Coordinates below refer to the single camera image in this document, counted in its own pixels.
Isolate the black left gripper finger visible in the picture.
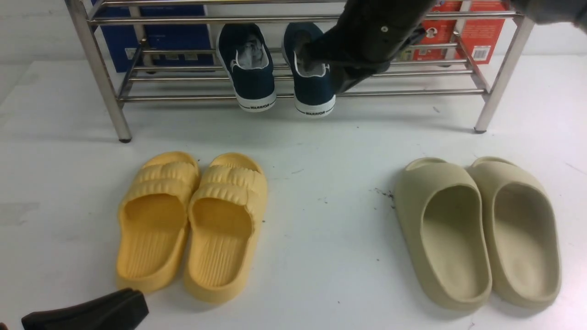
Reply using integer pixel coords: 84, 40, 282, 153
21, 288, 149, 330

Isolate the red cardboard box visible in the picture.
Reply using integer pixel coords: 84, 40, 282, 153
398, 0, 509, 64

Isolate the yellow ribbed slide right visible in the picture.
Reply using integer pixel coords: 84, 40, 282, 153
184, 153, 268, 304

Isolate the yellow ribbed slide left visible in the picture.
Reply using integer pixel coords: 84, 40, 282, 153
116, 152, 200, 294

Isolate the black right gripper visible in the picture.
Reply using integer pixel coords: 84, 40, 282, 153
296, 0, 436, 94

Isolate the beige foam slide left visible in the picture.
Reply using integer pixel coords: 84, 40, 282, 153
393, 157, 492, 313

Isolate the beige foam slide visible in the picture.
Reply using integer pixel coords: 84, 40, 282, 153
393, 157, 492, 313
467, 156, 562, 310

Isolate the yellow ribbed slide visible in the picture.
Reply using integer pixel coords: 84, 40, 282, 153
116, 152, 200, 294
184, 153, 268, 304

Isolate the steel shoe rack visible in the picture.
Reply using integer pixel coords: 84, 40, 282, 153
65, 0, 535, 143

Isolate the blue cardboard box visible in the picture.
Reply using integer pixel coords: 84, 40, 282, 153
101, 5, 215, 73

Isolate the beige foam slide right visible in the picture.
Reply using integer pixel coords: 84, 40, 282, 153
467, 156, 562, 310

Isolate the navy canvas sneaker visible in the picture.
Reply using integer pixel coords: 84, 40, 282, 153
216, 23, 277, 113
281, 22, 336, 118

